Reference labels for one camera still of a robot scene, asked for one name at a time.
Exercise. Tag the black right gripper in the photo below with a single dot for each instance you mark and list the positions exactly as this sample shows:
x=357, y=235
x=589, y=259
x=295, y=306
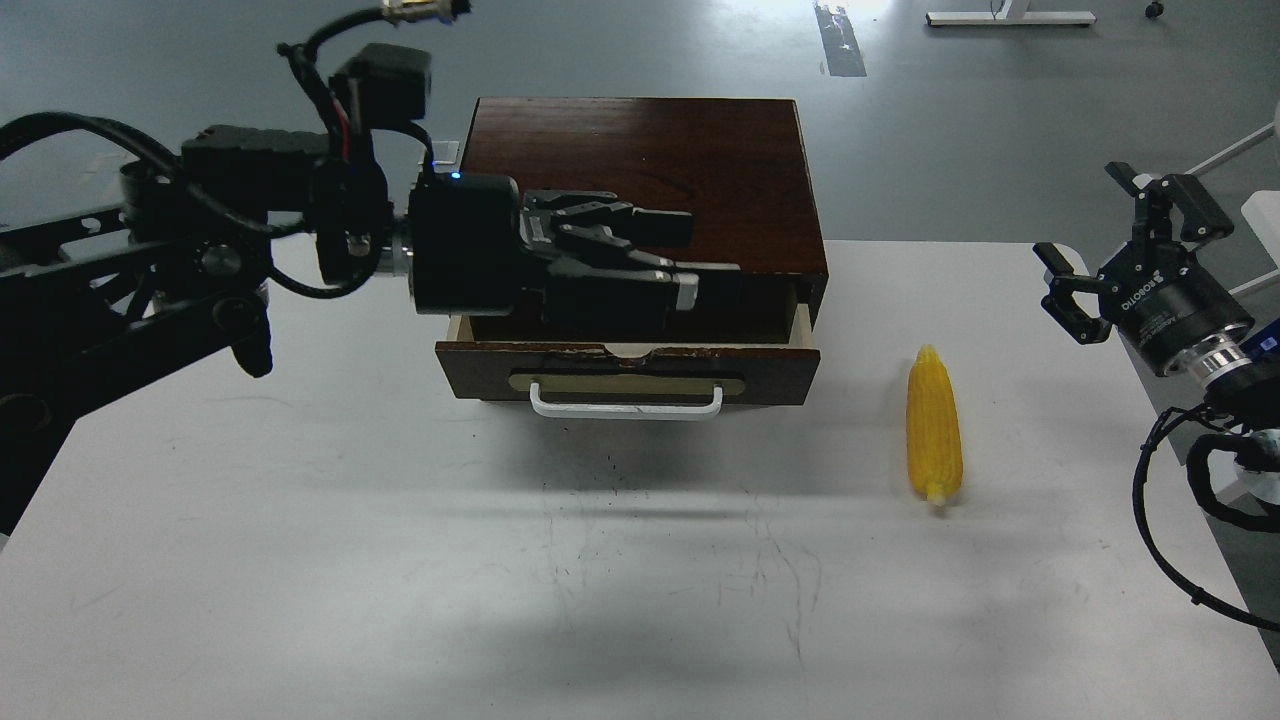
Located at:
x=1153, y=289

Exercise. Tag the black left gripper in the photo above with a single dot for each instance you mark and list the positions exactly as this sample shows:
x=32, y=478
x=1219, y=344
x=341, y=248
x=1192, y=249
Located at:
x=465, y=252

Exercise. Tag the wooden drawer with white handle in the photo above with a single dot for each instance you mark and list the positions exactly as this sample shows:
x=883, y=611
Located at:
x=761, y=351

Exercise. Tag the yellow corn cob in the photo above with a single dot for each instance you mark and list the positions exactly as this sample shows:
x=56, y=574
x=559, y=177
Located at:
x=933, y=438

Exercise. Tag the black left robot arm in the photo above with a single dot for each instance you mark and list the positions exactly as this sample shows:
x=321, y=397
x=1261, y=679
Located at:
x=103, y=302

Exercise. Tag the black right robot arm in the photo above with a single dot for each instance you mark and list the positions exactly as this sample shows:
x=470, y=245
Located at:
x=1230, y=468

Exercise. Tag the dark brown wooden cabinet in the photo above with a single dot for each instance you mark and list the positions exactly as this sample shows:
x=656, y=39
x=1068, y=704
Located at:
x=738, y=165

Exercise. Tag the white table leg base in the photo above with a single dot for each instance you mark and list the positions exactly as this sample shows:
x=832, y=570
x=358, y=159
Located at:
x=1010, y=14

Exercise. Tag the black floor tape strip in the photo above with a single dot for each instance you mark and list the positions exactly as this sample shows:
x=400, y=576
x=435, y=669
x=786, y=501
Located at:
x=838, y=38

